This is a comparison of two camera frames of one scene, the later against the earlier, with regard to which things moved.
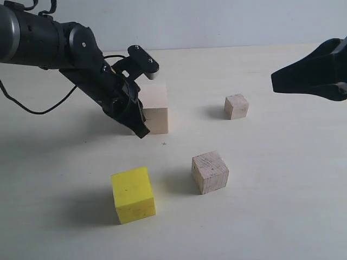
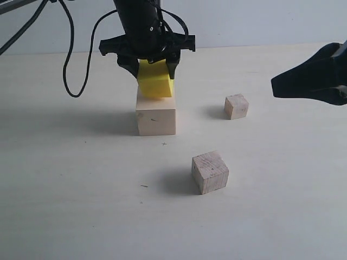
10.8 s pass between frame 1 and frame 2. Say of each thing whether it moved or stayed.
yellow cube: moved
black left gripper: moved
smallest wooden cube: stayed
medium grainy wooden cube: stayed
